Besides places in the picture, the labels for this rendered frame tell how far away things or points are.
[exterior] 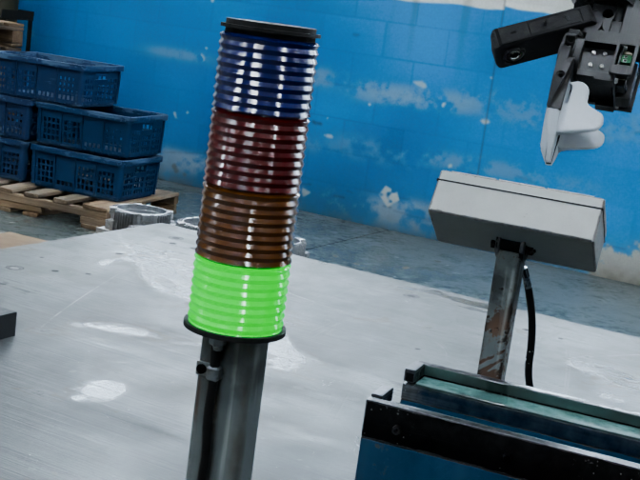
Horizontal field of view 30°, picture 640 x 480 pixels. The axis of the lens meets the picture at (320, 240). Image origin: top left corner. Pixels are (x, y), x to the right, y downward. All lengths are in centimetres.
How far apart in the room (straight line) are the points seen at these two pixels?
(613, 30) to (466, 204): 27
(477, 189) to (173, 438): 39
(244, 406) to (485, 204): 53
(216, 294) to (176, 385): 64
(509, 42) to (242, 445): 70
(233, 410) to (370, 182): 640
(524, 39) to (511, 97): 545
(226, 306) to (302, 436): 54
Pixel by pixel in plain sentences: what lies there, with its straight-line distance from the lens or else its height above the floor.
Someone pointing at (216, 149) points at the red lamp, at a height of 114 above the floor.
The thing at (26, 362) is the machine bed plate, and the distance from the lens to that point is 139.
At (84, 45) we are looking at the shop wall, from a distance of 825.
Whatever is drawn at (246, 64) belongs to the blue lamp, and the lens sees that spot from 69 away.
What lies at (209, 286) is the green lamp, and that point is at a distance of 72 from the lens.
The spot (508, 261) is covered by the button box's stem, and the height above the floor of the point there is 100.
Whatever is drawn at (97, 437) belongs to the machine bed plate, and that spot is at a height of 80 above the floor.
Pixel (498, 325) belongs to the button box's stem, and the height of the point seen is 94.
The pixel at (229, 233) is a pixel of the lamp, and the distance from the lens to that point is 70.
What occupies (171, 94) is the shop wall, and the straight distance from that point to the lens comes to 782.
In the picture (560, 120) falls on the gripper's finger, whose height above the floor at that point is 115.
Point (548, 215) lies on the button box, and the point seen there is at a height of 106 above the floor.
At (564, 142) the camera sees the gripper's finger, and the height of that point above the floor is 113.
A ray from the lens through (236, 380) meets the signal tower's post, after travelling 74.
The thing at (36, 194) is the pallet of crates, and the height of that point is 12.
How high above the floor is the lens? 123
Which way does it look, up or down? 11 degrees down
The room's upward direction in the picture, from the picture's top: 8 degrees clockwise
